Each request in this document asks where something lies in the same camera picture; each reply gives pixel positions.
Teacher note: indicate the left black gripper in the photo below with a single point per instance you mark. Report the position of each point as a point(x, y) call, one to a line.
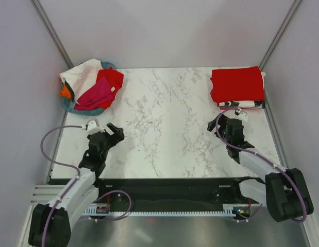
point(118, 136)

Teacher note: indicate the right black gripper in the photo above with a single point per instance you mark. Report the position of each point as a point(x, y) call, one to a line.
point(222, 123)

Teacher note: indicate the magenta polo shirt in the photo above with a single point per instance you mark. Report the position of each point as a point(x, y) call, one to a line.
point(88, 100)

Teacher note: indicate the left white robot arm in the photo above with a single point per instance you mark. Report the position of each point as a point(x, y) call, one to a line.
point(52, 222)

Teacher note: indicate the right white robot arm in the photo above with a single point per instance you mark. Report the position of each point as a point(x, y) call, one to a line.
point(283, 191)

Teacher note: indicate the red t shirt in basket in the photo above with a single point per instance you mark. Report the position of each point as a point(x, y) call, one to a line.
point(110, 82)

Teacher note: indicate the folded red t shirt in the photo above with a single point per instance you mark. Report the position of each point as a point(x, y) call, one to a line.
point(237, 84)

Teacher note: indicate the teal laundry basket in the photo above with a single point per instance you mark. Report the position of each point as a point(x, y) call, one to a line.
point(68, 104)

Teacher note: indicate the white t shirt in basket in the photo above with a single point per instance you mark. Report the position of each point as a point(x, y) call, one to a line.
point(81, 78)

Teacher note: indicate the orange garment in basket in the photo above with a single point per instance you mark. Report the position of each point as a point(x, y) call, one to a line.
point(65, 93)

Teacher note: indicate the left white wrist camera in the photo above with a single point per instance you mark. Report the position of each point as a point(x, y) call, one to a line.
point(92, 126)

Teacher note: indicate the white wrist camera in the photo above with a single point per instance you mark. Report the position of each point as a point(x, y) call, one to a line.
point(92, 126)
point(241, 115)

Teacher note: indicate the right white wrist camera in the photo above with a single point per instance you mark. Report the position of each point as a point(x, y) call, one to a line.
point(241, 115)

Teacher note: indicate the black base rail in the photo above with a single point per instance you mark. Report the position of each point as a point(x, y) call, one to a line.
point(172, 193)

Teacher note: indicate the white slotted cable duct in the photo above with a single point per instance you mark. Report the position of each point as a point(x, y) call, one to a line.
point(226, 210)

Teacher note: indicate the right aluminium corner post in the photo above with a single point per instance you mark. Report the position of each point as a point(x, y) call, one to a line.
point(281, 30)

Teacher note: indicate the aluminium corner post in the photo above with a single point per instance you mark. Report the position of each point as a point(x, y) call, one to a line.
point(281, 30)
point(50, 29)

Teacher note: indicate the left aluminium corner post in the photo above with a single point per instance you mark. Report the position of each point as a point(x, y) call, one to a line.
point(50, 29)

